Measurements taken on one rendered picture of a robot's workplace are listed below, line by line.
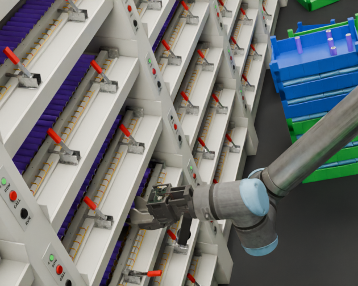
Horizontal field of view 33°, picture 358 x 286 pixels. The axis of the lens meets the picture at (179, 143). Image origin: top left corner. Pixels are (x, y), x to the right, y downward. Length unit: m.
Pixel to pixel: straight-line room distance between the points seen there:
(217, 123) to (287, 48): 0.38
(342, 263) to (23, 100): 1.32
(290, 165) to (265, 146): 1.17
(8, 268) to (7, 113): 0.28
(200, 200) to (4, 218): 0.56
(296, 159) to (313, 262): 0.71
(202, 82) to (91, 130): 0.86
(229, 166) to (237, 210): 0.94
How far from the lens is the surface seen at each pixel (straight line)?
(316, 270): 2.15
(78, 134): 1.38
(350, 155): 2.40
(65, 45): 1.34
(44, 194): 1.25
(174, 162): 1.82
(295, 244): 2.24
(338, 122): 1.45
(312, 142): 1.49
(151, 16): 1.82
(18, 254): 1.13
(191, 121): 2.00
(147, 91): 1.68
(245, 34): 2.85
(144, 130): 1.67
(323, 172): 2.44
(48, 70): 1.27
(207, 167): 2.10
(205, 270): 2.04
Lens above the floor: 1.61
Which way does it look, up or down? 34 degrees down
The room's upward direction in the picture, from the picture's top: 21 degrees counter-clockwise
